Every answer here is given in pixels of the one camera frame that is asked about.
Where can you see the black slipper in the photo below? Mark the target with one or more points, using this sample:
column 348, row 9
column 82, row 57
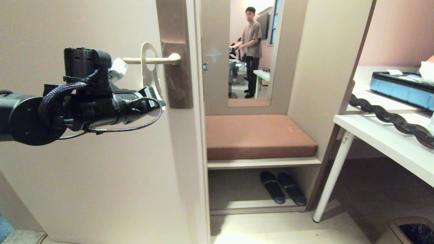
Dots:
column 273, row 188
column 292, row 189

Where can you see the brown bench cushion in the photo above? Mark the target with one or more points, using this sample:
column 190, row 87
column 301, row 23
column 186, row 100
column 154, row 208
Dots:
column 257, row 137

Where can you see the white tissue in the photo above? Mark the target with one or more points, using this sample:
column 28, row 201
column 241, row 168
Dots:
column 427, row 72

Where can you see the white table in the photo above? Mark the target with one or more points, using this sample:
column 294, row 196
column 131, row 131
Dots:
column 390, row 139

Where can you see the wall mirror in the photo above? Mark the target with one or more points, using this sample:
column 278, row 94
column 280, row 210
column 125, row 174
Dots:
column 237, row 86

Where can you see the beige bench alcove cabinet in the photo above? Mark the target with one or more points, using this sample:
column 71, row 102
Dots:
column 264, row 163

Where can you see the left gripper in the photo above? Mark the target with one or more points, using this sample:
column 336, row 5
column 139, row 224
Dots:
column 130, row 105

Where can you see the blue and black tray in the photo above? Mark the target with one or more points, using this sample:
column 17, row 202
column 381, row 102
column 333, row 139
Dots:
column 400, row 91

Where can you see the metal door latch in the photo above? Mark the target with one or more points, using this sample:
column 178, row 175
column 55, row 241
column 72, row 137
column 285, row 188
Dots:
column 204, row 67

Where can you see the beige trash bin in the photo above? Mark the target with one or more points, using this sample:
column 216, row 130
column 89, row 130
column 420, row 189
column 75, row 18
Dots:
column 396, row 230

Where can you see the small white card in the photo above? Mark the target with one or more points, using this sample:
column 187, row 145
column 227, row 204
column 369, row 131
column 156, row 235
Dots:
column 394, row 72

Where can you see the white door hanger sign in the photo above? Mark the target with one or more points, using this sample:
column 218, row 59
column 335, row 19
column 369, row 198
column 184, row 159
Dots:
column 148, row 73

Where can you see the beige door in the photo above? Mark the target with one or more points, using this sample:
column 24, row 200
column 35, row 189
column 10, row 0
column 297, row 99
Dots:
column 101, row 189

